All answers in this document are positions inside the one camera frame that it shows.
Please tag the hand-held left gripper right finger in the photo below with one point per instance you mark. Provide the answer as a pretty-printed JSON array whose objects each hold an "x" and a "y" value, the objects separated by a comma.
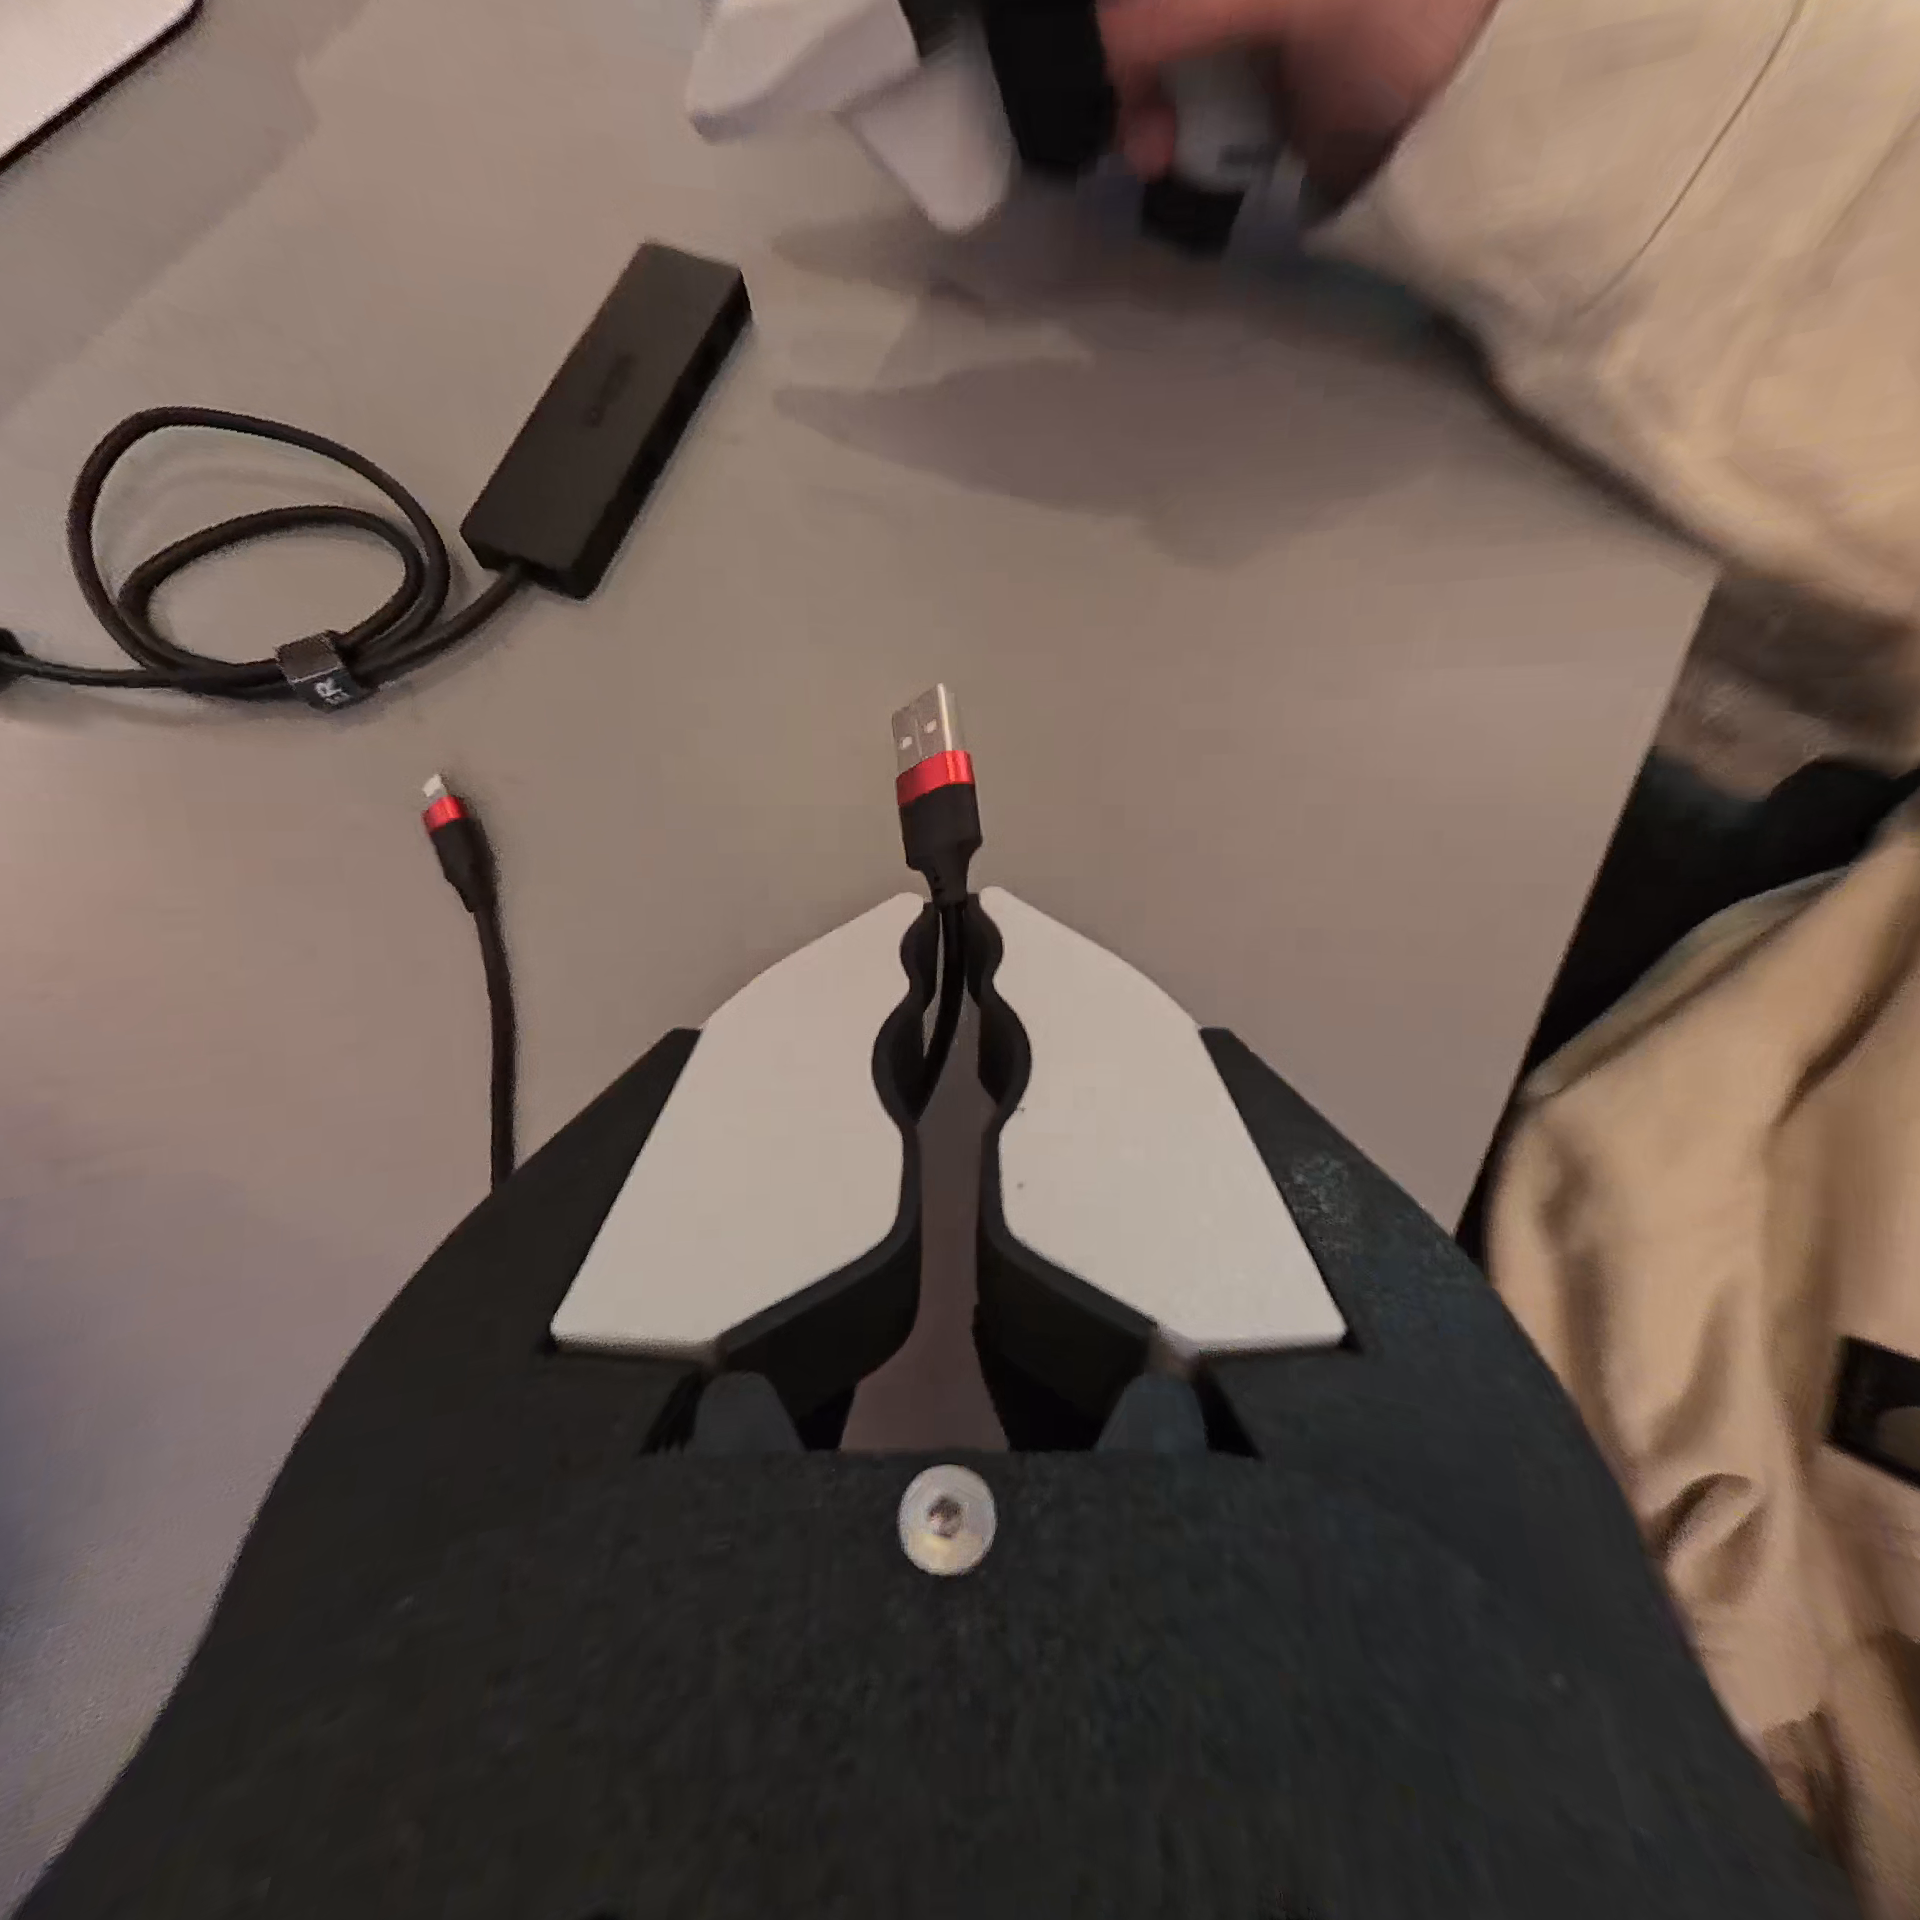
[{"x": 1142, "y": 1184}]

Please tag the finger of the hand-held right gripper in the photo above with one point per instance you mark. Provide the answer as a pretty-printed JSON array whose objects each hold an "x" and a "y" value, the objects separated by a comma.
[
  {"x": 938, "y": 148},
  {"x": 796, "y": 67}
]

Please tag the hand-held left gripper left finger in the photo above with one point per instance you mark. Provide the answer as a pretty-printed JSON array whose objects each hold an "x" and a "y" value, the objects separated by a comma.
[{"x": 751, "y": 1184}]

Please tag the person's right forearm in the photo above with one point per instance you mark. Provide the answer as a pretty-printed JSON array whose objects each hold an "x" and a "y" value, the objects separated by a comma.
[{"x": 1650, "y": 271}]

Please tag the person's right hand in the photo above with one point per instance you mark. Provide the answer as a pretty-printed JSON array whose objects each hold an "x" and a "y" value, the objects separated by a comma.
[{"x": 1320, "y": 59}]

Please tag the person's beige hoodie torso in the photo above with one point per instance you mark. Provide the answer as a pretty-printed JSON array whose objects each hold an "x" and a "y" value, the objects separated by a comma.
[{"x": 1694, "y": 1200}]

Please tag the white board stand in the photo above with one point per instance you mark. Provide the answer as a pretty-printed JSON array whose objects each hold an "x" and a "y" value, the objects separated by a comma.
[{"x": 61, "y": 59}]

